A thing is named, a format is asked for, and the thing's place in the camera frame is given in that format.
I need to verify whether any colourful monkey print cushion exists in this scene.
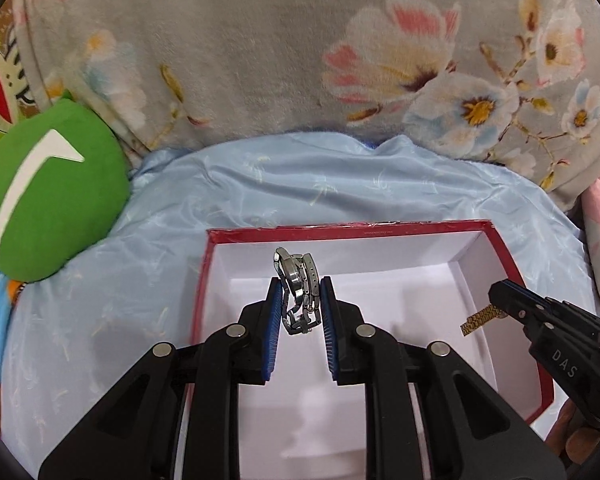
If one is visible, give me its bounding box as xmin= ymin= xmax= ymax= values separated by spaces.
xmin=0 ymin=0 xmax=38 ymax=140

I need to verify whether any silver wrist watch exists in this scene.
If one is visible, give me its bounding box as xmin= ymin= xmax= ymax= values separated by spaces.
xmin=273 ymin=247 xmax=322 ymax=335

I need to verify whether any person's right hand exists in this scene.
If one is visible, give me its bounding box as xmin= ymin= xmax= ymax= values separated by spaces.
xmin=545 ymin=400 xmax=600 ymax=465

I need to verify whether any gold wrist watch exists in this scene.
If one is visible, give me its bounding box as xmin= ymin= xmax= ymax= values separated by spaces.
xmin=460 ymin=304 xmax=507 ymax=336

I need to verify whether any grey floral blanket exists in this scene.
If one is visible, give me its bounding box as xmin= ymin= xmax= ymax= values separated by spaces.
xmin=12 ymin=0 xmax=600 ymax=207

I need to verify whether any light blue satin sheet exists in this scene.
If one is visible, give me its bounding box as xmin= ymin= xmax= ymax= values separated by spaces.
xmin=1 ymin=132 xmax=600 ymax=476

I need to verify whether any green plush pillow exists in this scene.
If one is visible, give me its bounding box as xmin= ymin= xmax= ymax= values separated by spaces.
xmin=0 ymin=96 xmax=131 ymax=282

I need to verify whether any red open gift box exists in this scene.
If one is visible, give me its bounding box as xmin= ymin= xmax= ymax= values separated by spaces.
xmin=193 ymin=220 xmax=554 ymax=479

